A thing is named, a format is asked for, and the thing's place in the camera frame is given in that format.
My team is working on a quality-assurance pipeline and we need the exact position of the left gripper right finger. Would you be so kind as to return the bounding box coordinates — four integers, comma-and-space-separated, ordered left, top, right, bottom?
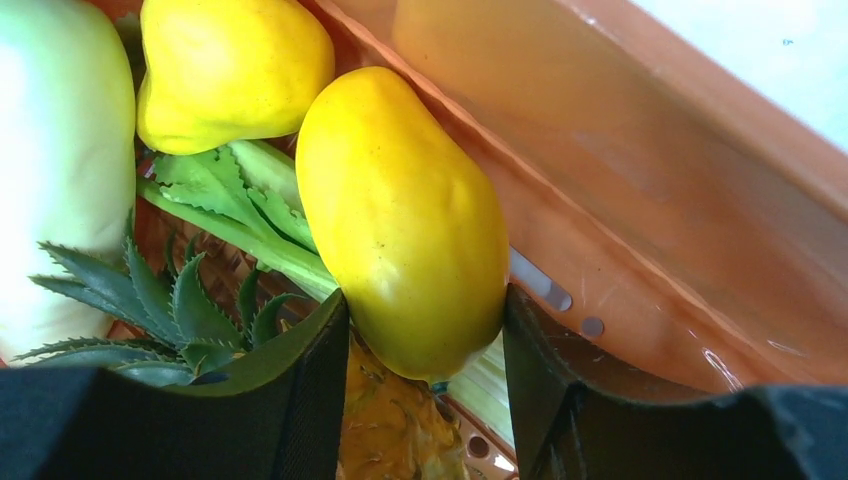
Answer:
503, 284, 847, 479

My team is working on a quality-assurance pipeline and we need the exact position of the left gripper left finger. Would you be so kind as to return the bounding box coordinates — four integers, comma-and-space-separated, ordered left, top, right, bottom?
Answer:
1, 292, 349, 479

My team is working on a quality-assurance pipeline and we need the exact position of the orange pineapple toy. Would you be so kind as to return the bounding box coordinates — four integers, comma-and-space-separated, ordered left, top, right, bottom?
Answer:
24, 240, 468, 479

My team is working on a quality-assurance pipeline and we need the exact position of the yellow bell pepper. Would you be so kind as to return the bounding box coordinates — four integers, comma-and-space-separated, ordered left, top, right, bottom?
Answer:
137, 0, 335, 155

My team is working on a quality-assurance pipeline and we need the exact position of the white radish with leaves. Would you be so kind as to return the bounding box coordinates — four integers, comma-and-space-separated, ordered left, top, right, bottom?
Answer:
1, 1, 136, 366

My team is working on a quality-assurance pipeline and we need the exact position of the orange plastic basket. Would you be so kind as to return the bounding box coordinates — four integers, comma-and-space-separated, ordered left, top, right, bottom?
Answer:
86, 0, 848, 480

